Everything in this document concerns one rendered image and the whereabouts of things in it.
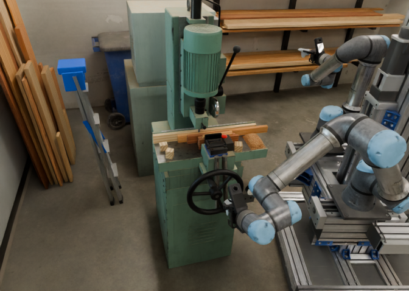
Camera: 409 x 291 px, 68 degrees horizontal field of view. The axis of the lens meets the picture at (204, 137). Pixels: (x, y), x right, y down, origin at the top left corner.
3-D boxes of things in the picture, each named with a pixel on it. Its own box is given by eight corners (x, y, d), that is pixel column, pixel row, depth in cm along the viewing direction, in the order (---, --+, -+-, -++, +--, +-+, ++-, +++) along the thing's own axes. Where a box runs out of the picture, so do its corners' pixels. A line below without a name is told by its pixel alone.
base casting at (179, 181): (164, 190, 162) (164, 177, 157) (151, 133, 208) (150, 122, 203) (243, 178, 173) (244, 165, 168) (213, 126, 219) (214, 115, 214)
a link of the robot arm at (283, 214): (284, 187, 107) (257, 199, 105) (304, 210, 99) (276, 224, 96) (284, 201, 112) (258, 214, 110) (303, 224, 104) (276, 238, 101)
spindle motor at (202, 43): (187, 100, 145) (188, 33, 127) (179, 85, 159) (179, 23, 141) (222, 97, 149) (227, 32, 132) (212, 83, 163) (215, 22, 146)
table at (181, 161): (160, 185, 147) (160, 175, 143) (152, 148, 171) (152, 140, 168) (274, 167, 161) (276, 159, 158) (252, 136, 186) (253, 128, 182)
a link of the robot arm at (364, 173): (364, 173, 148) (374, 151, 141) (387, 192, 138) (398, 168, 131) (345, 179, 144) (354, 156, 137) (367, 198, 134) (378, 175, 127)
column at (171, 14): (173, 139, 187) (170, 16, 147) (167, 120, 205) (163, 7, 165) (207, 134, 193) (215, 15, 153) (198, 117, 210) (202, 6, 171)
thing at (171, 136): (153, 143, 165) (153, 136, 162) (153, 141, 166) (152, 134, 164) (255, 131, 180) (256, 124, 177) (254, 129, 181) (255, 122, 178)
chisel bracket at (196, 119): (195, 132, 161) (195, 118, 156) (188, 119, 172) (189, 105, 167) (208, 130, 162) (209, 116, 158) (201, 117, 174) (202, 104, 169)
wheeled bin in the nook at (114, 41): (106, 133, 333) (91, 45, 279) (103, 110, 375) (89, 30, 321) (164, 125, 351) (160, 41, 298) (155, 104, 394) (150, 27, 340)
